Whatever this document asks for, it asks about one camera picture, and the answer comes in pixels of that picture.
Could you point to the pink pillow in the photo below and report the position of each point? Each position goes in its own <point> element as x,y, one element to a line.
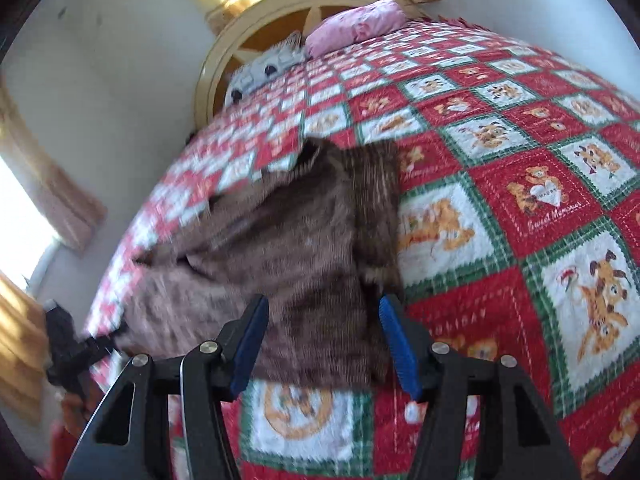
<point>355,25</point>

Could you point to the grey patterned pillow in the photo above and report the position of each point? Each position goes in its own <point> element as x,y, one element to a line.
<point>260,67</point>

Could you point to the cream wooden headboard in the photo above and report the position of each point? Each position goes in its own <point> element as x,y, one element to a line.
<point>215,60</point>

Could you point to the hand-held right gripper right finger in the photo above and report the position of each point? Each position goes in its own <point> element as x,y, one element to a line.
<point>400,355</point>

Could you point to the person's red clothing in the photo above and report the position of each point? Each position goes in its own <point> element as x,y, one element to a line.
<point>55,445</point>

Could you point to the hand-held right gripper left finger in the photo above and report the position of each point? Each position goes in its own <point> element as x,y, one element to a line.
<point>247,355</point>

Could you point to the red bear printed blanket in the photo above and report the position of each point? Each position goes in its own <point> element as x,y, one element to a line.
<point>500,160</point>

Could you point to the side window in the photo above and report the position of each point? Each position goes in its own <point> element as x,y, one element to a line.
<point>20,220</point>

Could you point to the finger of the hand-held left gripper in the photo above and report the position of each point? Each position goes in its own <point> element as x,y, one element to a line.
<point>107,342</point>

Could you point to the brown knit sweater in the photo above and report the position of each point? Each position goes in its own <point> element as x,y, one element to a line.
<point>310,240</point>

